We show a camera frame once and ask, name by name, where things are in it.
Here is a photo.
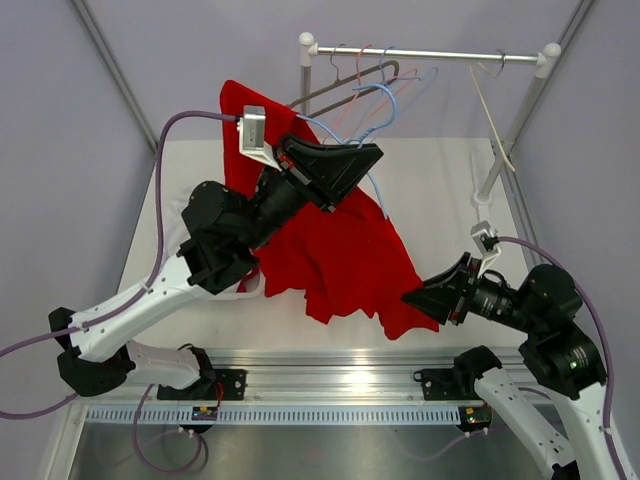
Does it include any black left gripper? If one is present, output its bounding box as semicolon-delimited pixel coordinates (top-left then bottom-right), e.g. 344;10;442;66
236;132;381;252

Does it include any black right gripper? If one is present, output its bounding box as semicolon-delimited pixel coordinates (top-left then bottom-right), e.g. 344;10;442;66
401;250;542;334

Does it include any pink hanger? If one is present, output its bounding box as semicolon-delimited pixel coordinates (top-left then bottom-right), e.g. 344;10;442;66
332;44;419;132

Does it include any red t shirt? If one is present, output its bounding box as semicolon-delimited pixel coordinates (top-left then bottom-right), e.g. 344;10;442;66
219;80;440;340

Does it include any grey hanger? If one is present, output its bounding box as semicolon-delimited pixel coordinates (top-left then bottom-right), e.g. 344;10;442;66
288;44;400;118

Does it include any white t shirt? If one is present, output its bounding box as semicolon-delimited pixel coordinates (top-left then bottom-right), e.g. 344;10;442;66
164;192;266;302

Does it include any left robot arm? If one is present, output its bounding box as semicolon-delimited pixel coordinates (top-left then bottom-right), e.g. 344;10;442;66
49;134;383;400

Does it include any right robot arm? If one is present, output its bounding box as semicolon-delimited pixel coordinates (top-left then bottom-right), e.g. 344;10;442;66
402;254;636;479

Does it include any cream white hanger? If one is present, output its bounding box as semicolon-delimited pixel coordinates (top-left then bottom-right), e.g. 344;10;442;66
469;62;516;173

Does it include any metal clothes rack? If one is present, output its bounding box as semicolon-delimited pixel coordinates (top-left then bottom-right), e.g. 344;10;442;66
298;32;562;222

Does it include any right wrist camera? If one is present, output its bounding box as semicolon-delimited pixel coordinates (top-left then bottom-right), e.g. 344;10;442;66
470;220;501;276

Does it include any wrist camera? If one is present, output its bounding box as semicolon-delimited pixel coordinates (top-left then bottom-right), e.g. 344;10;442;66
470;220;501;276
237;105;280;170

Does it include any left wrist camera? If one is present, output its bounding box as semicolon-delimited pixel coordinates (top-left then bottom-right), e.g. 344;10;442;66
237;105;280;170

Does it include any aluminium mounting rail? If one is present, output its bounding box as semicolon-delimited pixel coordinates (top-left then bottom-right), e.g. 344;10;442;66
74;347;609;407

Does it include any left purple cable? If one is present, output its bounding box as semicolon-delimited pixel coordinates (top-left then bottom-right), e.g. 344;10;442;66
0;110;241;420

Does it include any white slotted cable duct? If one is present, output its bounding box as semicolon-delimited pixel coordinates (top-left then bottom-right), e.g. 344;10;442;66
85;405;461;426

